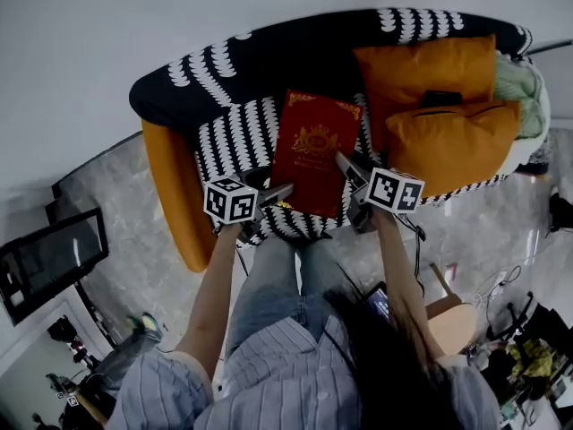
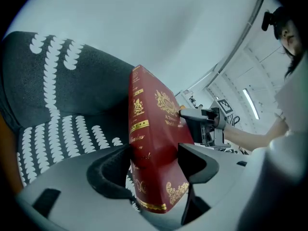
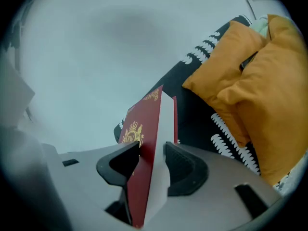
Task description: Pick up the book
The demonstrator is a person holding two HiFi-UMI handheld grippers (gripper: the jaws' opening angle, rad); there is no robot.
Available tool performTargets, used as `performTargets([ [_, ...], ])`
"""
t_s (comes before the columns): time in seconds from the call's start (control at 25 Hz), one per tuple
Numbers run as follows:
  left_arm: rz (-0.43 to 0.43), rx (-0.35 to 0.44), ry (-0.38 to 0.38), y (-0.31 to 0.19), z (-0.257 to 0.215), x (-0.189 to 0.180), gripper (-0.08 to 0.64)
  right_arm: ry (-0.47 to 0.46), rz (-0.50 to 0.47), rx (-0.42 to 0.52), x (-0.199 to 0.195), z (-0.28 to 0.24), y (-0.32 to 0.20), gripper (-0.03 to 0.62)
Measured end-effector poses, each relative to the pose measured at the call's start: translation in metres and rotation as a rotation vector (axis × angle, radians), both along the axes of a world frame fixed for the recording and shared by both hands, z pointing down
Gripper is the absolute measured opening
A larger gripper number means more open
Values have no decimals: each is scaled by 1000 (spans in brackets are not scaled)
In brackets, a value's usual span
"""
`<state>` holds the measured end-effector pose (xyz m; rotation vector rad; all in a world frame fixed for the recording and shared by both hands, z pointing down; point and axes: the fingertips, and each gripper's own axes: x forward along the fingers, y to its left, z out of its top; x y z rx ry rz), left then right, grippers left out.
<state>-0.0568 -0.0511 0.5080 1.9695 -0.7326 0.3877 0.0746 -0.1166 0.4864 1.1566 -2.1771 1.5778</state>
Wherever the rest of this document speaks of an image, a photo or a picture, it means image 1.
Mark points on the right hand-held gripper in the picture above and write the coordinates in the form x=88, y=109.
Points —
x=394, y=191

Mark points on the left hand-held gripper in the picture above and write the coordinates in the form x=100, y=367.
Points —
x=230, y=202

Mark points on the red book with gold print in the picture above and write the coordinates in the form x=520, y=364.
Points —
x=309, y=159

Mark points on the orange sofa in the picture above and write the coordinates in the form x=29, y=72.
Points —
x=179, y=222

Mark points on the person's left forearm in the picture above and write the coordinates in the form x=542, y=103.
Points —
x=210, y=294

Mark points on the person's right forearm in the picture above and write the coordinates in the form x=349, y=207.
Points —
x=398, y=262

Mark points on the person's blue jeans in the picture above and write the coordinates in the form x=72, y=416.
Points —
x=268, y=285

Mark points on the orange cushion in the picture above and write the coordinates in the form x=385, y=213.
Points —
x=452, y=146
x=425, y=65

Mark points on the black white striped blanket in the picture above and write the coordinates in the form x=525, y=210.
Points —
x=277, y=56

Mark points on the black device with screen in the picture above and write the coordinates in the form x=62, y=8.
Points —
x=380, y=305

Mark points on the white pillow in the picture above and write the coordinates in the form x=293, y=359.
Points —
x=524, y=152

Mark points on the wooden stool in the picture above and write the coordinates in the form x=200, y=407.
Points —
x=452, y=325

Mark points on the dark grey knit cloth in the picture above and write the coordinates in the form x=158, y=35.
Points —
x=537, y=164

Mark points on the mint green knit throw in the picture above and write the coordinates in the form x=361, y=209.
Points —
x=524, y=92

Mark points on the person's striped shirt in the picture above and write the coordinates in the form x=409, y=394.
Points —
x=277, y=374

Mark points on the black tripod stand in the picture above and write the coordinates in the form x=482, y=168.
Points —
x=515, y=316

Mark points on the black monitor screen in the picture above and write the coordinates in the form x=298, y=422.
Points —
x=53, y=258

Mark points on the yellow green bundle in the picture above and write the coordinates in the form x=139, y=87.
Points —
x=532, y=358

